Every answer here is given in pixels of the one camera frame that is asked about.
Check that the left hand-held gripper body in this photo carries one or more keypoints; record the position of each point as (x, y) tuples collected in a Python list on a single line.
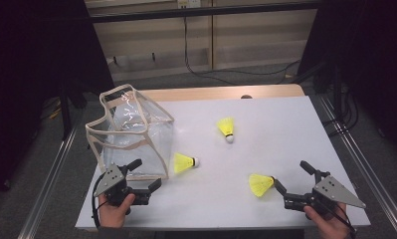
[(111, 181)]

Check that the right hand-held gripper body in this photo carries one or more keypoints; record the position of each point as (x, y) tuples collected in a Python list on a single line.
[(332, 191)]

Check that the yellow shuttlecock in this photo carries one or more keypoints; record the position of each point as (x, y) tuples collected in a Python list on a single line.
[(226, 126), (259, 185), (182, 162)]

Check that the clear bag with beige trim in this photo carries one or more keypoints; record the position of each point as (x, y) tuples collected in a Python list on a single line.
[(133, 132)]

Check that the person's left hand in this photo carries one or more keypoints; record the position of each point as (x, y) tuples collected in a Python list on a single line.
[(111, 215)]

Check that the person's right hand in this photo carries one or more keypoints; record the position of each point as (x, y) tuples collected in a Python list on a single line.
[(332, 227)]

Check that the white table sheet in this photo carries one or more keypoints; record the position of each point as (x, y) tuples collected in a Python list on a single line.
[(219, 202)]

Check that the black metal stand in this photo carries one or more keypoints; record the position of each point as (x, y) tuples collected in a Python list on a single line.
[(65, 113)]

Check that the dark table grommet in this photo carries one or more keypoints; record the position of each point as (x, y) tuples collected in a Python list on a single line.
[(246, 96)]

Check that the black curtain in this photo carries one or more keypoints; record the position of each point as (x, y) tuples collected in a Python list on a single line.
[(27, 66), (368, 49)]

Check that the beige cabinet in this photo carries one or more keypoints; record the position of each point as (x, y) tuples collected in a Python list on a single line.
[(252, 36)]

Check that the aluminium frame rail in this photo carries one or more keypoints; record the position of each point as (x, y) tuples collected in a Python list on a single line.
[(50, 179), (368, 172)]

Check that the white wall socket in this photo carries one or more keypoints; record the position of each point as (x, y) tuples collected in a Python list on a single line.
[(189, 3)]

